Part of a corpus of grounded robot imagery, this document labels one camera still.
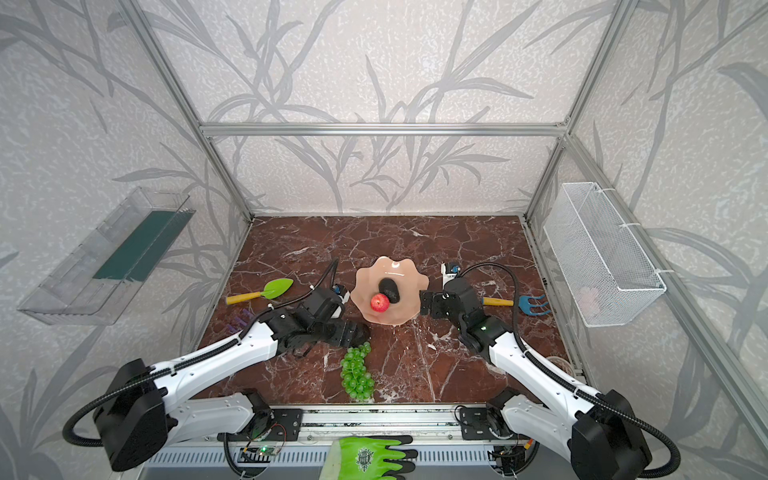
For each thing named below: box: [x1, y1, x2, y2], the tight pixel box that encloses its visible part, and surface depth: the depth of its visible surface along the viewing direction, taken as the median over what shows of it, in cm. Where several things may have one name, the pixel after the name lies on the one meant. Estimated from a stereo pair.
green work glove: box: [319, 435, 418, 480], surface depth 69 cm
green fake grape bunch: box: [340, 342, 375, 401], surface depth 80 cm
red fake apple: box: [370, 293, 391, 313], surface depth 92 cm
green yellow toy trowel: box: [226, 278, 294, 305], surface depth 101 cm
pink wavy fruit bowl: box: [351, 256, 429, 325], surface depth 98 cm
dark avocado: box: [378, 278, 401, 304], surface depth 97 cm
